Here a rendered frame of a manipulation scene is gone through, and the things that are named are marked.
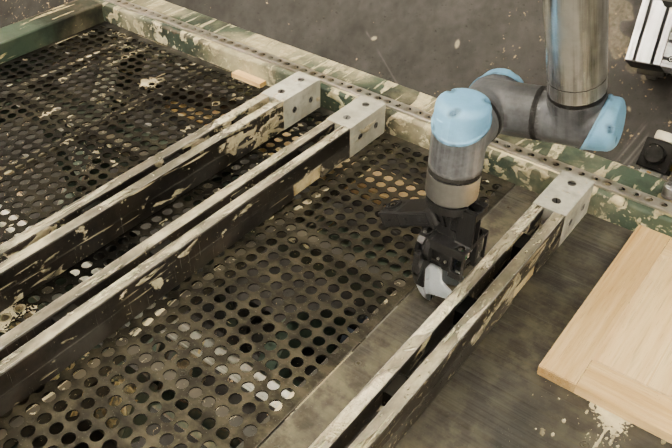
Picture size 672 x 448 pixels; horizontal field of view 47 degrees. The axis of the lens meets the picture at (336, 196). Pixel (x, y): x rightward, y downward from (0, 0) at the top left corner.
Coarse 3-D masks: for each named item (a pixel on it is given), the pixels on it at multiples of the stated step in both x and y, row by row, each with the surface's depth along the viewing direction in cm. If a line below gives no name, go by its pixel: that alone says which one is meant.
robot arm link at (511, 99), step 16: (480, 80) 108; (496, 80) 107; (512, 80) 108; (496, 96) 105; (512, 96) 104; (528, 96) 103; (496, 112) 103; (512, 112) 104; (528, 112) 103; (512, 128) 105; (528, 128) 103
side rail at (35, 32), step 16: (80, 0) 206; (32, 16) 197; (48, 16) 197; (64, 16) 197; (80, 16) 200; (96, 16) 204; (0, 32) 190; (16, 32) 190; (32, 32) 191; (48, 32) 194; (64, 32) 198; (0, 48) 185; (16, 48) 189; (32, 48) 192
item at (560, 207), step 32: (544, 192) 134; (576, 192) 134; (544, 224) 127; (576, 224) 138; (512, 256) 125; (544, 256) 128; (480, 288) 119; (512, 288) 119; (448, 320) 112; (480, 320) 111; (416, 352) 105; (448, 352) 105; (384, 384) 100; (416, 384) 100; (352, 416) 96; (384, 416) 96; (416, 416) 103
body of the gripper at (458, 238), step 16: (432, 208) 107; (448, 208) 106; (464, 208) 106; (480, 208) 107; (448, 224) 110; (464, 224) 107; (480, 224) 108; (416, 240) 112; (432, 240) 110; (448, 240) 110; (464, 240) 109; (480, 240) 111; (432, 256) 113; (448, 256) 110; (464, 256) 108; (480, 256) 115; (448, 272) 111
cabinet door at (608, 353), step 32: (640, 256) 129; (608, 288) 123; (640, 288) 123; (576, 320) 117; (608, 320) 117; (640, 320) 118; (576, 352) 112; (608, 352) 112; (640, 352) 112; (576, 384) 107; (608, 384) 107; (640, 384) 107; (640, 416) 103
